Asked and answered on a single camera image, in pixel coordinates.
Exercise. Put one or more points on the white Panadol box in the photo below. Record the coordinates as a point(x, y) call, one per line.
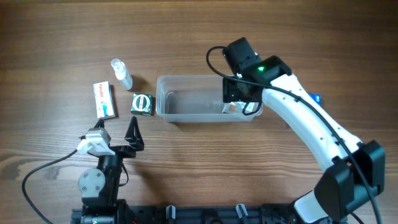
point(104, 100)

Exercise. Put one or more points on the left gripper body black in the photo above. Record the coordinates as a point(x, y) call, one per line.
point(118, 149)

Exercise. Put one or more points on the green Zam-Buk box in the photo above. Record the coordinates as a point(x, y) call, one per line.
point(142, 104)

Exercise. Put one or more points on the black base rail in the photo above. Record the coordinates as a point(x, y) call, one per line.
point(231, 214)

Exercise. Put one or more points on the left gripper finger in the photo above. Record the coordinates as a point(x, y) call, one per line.
point(133, 135)
point(99, 124)

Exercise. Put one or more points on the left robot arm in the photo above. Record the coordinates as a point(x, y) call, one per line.
point(99, 186)

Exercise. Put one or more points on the white squeeze bottle clear cap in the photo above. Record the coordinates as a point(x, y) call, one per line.
point(122, 74)

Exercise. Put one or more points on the white Hansaplast box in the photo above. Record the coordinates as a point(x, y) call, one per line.
point(233, 107)

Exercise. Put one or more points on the clear plastic container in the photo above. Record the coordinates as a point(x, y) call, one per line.
point(194, 99)

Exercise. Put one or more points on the blue medicine box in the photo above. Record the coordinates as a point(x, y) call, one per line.
point(317, 98)

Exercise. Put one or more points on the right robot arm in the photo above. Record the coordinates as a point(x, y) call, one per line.
point(353, 171)

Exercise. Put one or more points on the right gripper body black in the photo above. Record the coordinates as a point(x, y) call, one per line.
point(233, 90)

